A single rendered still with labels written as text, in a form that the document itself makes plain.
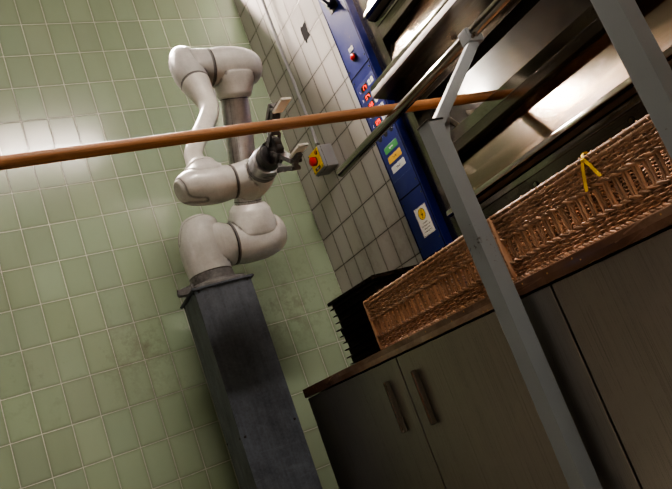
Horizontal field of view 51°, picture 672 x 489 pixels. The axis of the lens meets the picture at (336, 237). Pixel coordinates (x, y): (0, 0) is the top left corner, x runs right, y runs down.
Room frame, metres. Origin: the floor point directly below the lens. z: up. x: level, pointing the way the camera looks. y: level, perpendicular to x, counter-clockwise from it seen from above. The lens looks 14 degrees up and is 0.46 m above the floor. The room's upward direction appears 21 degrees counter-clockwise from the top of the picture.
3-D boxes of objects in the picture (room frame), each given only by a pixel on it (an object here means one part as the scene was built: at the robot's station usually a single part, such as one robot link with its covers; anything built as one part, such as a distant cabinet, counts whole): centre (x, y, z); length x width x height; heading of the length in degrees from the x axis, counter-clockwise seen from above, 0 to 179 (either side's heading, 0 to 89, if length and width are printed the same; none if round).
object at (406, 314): (1.89, -0.34, 0.72); 0.56 x 0.49 x 0.28; 30
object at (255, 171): (1.90, 0.12, 1.19); 0.09 x 0.06 x 0.09; 120
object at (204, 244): (2.37, 0.44, 1.17); 0.18 x 0.16 x 0.22; 122
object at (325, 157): (2.79, -0.06, 1.46); 0.10 x 0.07 x 0.10; 31
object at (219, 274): (2.36, 0.47, 1.03); 0.22 x 0.18 x 0.06; 117
